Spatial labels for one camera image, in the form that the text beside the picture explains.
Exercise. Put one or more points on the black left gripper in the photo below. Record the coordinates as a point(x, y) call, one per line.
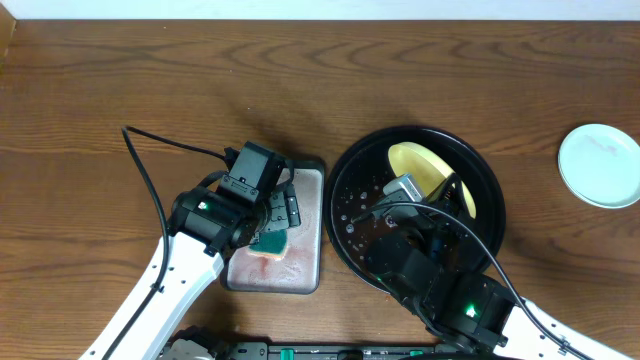
point(282, 213)

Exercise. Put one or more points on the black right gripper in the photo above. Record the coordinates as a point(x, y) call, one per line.
point(440, 222)

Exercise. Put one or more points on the green yellow sponge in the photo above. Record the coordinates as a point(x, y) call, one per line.
point(271, 244)

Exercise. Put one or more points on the yellow plate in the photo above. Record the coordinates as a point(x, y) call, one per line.
point(426, 167)

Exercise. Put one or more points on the light blue plate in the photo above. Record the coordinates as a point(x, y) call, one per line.
point(599, 164)

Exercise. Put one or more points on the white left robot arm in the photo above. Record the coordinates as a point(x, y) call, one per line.
point(179, 271)

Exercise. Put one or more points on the black rectangular soap tray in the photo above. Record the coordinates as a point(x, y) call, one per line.
point(297, 272)

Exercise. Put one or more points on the black round tray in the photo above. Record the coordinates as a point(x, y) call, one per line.
point(356, 182)

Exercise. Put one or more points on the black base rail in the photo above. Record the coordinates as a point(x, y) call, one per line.
point(199, 343)

